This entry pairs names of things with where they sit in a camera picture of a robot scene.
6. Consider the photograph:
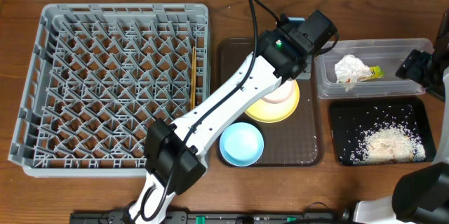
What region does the yellow green snack wrapper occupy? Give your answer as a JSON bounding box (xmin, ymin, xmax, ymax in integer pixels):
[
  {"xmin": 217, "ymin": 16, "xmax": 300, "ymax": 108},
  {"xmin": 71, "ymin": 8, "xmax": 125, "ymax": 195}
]
[{"xmin": 358, "ymin": 66, "xmax": 384, "ymax": 81}]

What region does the pink shallow bowl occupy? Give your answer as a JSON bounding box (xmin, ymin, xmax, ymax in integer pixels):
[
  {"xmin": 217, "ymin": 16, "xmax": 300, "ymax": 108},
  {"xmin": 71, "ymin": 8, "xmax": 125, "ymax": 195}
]
[{"xmin": 262, "ymin": 80, "xmax": 295, "ymax": 104}]

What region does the white tissue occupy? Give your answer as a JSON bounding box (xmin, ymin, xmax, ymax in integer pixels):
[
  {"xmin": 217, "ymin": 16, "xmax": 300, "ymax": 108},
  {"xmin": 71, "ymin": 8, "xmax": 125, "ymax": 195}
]
[{"xmin": 334, "ymin": 54, "xmax": 372, "ymax": 91}]

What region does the yellow round plate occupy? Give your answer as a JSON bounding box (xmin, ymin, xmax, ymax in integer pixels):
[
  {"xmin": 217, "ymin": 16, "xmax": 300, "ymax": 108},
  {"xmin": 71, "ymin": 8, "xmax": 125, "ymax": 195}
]
[{"xmin": 245, "ymin": 80, "xmax": 300, "ymax": 123}]

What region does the wooden chopstick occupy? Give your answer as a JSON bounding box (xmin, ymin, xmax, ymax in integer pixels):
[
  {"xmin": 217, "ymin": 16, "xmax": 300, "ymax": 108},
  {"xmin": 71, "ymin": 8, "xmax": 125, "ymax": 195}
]
[
  {"xmin": 191, "ymin": 46, "xmax": 197, "ymax": 109},
  {"xmin": 189, "ymin": 46, "xmax": 196, "ymax": 111}
]

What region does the light blue bowl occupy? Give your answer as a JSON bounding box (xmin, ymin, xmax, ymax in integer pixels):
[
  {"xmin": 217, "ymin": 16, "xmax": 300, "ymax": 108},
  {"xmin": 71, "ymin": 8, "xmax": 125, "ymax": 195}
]
[{"xmin": 219, "ymin": 122, "xmax": 264, "ymax": 167}]

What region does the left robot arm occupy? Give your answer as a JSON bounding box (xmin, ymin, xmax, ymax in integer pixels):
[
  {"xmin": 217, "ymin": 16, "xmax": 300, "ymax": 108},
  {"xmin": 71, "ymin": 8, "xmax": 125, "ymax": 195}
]
[{"xmin": 128, "ymin": 14, "xmax": 322, "ymax": 223}]

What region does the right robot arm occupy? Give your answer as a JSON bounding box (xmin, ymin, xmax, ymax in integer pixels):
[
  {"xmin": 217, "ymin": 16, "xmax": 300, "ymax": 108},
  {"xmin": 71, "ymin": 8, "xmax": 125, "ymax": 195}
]
[{"xmin": 342, "ymin": 12, "xmax": 448, "ymax": 224}]

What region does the grey plastic dishwasher rack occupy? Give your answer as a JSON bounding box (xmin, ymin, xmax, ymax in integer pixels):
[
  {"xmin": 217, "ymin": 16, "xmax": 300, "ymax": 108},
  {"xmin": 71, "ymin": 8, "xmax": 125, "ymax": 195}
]
[{"xmin": 8, "ymin": 4, "xmax": 210, "ymax": 178}]

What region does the clear plastic bin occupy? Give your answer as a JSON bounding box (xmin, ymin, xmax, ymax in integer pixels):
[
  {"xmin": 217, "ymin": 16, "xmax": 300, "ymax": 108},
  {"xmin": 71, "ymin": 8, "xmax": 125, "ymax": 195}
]
[{"xmin": 314, "ymin": 38, "xmax": 433, "ymax": 99}]

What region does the black rectangular tray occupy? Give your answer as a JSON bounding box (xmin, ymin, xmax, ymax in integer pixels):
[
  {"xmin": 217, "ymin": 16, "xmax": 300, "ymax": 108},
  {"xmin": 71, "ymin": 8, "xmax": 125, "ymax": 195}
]
[{"xmin": 329, "ymin": 97, "xmax": 436, "ymax": 166}]

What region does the spilled rice pile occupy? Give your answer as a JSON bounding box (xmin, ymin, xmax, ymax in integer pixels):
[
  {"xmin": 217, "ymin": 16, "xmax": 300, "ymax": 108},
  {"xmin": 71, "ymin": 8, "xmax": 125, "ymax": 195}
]
[{"xmin": 349, "ymin": 105, "xmax": 426, "ymax": 165}]

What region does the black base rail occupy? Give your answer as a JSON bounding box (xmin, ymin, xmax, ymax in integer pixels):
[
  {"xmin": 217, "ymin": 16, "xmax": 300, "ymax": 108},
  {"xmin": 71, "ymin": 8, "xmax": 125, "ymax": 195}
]
[{"xmin": 69, "ymin": 211, "xmax": 343, "ymax": 224}]

